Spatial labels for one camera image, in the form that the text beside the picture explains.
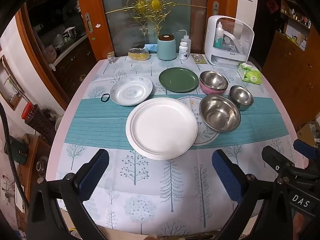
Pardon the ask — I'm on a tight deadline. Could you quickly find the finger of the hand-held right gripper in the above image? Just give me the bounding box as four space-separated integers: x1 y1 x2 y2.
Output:
294 139 320 160
261 145 320 180

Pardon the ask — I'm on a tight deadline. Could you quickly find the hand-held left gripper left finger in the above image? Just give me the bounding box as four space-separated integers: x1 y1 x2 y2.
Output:
26 149 110 240

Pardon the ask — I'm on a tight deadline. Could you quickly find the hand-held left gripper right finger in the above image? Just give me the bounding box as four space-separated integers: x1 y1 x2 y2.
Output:
211 149 294 240

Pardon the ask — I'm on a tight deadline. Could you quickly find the large steel bowl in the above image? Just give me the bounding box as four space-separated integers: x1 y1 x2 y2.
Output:
199 95 242 133

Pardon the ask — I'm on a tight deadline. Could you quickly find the small steel bowl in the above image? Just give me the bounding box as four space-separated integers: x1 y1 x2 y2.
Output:
229 85 254 111

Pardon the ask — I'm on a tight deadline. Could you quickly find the white plate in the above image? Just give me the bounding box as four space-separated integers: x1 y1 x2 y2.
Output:
125 97 199 161

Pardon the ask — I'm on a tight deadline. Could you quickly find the floral patterned plate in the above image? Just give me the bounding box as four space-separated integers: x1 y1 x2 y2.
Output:
110 75 153 107

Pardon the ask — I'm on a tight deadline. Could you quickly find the pink steel-lined bowl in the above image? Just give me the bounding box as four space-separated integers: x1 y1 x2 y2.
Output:
199 71 229 95

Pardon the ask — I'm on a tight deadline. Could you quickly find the green plate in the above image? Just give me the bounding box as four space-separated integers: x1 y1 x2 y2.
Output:
159 67 200 93

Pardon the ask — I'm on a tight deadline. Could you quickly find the cardboard box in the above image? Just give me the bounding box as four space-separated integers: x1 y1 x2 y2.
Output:
296 122 317 147

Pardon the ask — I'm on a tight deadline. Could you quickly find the tree print tablecloth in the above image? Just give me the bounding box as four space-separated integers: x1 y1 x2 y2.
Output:
56 54 298 237

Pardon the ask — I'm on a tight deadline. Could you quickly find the wooden cabinet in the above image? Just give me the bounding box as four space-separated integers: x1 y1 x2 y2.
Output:
260 25 320 130

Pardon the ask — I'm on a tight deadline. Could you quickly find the red-lidded jar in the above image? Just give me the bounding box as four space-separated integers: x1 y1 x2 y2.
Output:
21 102 57 139

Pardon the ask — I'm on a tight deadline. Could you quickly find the green tissue pack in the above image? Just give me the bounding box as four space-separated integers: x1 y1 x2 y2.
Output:
237 63 263 85

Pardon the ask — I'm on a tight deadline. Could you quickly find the white storage box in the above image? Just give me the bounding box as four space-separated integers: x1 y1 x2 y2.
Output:
204 15 255 67

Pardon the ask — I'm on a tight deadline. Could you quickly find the gold foil packet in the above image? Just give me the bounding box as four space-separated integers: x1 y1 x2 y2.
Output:
191 54 207 64

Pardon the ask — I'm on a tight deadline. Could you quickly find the yellow sponge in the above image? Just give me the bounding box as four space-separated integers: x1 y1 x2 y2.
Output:
128 48 150 61

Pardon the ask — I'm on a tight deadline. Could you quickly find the white pill bottle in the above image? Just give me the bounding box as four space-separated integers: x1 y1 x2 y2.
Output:
179 42 189 60

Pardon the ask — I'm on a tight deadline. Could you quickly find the white dropper bottle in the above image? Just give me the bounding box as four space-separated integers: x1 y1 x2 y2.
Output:
214 22 224 48

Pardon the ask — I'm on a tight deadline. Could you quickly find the steel pot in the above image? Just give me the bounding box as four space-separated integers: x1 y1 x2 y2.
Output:
62 27 78 39

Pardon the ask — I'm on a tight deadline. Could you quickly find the teal canister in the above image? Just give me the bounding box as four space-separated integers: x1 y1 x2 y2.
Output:
157 34 177 61

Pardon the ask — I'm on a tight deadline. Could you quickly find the clear squeeze wash bottle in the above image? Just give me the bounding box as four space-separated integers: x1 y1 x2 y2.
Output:
178 29 191 46

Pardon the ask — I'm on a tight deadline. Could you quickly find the frosted glass door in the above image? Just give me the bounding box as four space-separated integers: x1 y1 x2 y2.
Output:
75 0 238 60

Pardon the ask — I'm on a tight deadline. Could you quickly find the gold door ornament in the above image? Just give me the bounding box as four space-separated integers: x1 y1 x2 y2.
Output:
106 0 208 37

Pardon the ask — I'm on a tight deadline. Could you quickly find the black cable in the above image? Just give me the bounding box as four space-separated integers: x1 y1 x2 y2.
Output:
0 104 34 213

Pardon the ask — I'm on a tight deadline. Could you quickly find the wooden picture frame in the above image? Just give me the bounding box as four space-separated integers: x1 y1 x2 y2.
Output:
0 55 25 110

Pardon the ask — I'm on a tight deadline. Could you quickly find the wall shelf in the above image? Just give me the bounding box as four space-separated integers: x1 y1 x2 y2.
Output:
280 0 313 30

